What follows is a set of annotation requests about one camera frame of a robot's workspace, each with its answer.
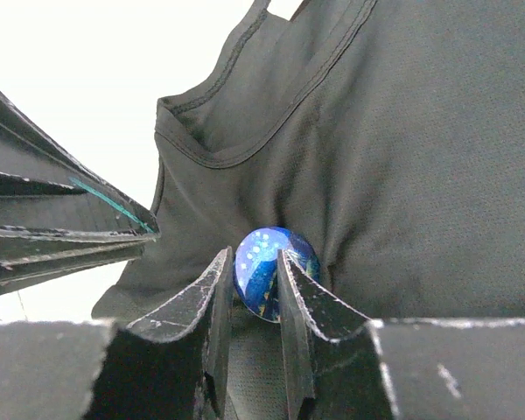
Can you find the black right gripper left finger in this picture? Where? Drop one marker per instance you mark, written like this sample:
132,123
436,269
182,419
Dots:
169,364

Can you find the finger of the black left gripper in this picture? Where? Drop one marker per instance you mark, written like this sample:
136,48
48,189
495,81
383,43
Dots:
43,186
33,256

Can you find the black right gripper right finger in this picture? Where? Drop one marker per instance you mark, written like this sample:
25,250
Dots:
339,364

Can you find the blue round brooch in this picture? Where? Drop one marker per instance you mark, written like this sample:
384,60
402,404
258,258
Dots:
255,267

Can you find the black t-shirt garment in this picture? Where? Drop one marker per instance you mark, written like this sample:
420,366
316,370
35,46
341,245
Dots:
389,134

